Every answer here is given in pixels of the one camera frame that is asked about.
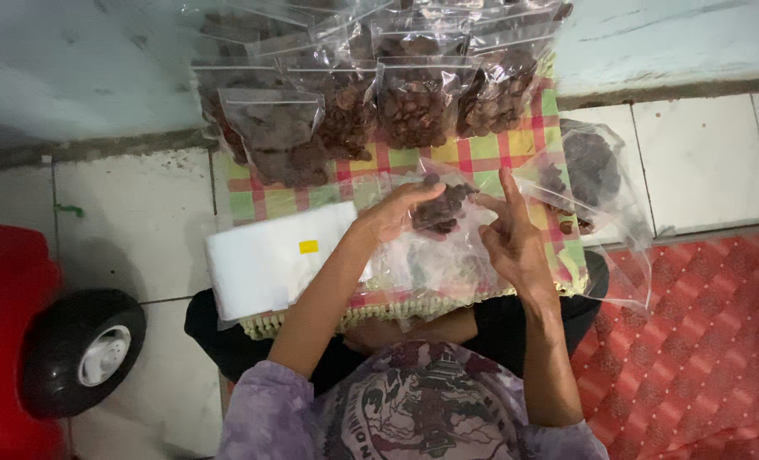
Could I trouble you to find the person's right hand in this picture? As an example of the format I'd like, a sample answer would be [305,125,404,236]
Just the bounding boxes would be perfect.
[474,167,557,295]

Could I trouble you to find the person's left hand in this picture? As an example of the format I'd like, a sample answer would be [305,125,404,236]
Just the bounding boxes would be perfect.
[353,181,448,247]

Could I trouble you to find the clear plastic zip bag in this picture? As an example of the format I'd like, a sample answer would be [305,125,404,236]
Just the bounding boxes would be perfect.
[354,158,516,315]

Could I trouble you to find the clump of brown snacks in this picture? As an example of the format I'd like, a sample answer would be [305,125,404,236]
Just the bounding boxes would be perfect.
[411,174,480,235]

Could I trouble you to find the plaid fringed cloth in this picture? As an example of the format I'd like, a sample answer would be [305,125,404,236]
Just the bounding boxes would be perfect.
[225,56,592,341]

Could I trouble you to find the large clear bag of snacks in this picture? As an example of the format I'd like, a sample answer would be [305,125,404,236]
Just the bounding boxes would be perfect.
[512,118,656,315]

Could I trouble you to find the pile of filled snack bags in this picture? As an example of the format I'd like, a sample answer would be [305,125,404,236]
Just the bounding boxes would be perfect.
[190,0,574,190]

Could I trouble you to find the stack of empty white bags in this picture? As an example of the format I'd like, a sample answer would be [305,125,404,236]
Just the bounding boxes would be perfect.
[203,201,375,328]

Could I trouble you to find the purple printed shirt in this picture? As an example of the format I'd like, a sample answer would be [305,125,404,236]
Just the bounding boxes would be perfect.
[216,340,610,460]

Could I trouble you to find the red patterned mat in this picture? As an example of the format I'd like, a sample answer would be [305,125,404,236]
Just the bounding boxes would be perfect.
[570,226,759,460]

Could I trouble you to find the black trousers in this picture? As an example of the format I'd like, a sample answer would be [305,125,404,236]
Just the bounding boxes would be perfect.
[184,250,610,398]

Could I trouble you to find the red toy car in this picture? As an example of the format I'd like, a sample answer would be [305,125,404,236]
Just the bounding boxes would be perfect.
[0,221,148,460]

